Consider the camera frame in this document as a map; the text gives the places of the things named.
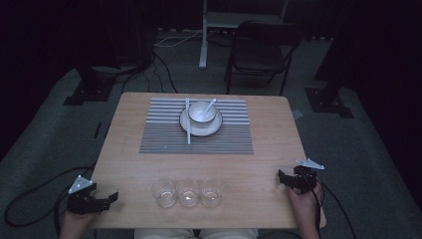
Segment black stand base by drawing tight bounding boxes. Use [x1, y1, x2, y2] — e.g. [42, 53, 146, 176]
[62, 65, 117, 107]
[304, 87, 354, 120]

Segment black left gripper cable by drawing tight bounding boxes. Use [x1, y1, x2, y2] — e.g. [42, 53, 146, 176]
[3, 164, 98, 239]

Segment white spoon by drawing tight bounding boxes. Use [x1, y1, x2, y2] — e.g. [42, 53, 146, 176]
[202, 98, 218, 116]

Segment person's light trousers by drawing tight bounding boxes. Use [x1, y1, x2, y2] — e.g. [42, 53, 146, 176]
[133, 227, 260, 239]

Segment white floor cable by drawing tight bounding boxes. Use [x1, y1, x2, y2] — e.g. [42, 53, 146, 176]
[153, 29, 218, 48]

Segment black folding chair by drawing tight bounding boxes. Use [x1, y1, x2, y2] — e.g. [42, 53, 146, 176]
[224, 20, 304, 98]

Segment black floor cable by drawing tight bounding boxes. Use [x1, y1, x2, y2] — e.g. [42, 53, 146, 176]
[120, 51, 179, 95]

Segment clear drinking glass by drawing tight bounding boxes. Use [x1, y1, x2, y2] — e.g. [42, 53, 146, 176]
[175, 178, 201, 208]
[151, 178, 178, 209]
[199, 178, 223, 209]

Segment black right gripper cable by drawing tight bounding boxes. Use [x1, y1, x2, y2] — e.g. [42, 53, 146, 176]
[312, 177, 357, 239]

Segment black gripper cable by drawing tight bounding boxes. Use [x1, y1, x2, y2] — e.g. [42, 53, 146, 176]
[312, 177, 357, 239]
[3, 164, 98, 239]

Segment person's left hand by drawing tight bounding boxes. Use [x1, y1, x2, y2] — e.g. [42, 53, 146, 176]
[59, 210, 98, 239]

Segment white chopstick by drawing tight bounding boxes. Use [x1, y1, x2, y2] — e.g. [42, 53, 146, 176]
[184, 97, 190, 145]
[186, 97, 192, 145]

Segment white plate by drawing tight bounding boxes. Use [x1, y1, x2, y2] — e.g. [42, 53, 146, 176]
[178, 106, 224, 137]

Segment person's right hand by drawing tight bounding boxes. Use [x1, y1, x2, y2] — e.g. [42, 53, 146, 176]
[287, 181, 323, 239]

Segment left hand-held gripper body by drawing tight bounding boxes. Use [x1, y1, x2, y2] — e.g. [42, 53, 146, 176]
[66, 174, 102, 215]

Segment grey striped placemat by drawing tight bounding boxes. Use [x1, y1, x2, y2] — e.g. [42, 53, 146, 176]
[138, 97, 255, 155]

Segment white bowl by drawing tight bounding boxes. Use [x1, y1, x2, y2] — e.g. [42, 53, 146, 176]
[187, 101, 219, 129]

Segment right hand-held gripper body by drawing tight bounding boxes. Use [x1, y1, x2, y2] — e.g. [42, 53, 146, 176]
[293, 157, 326, 196]

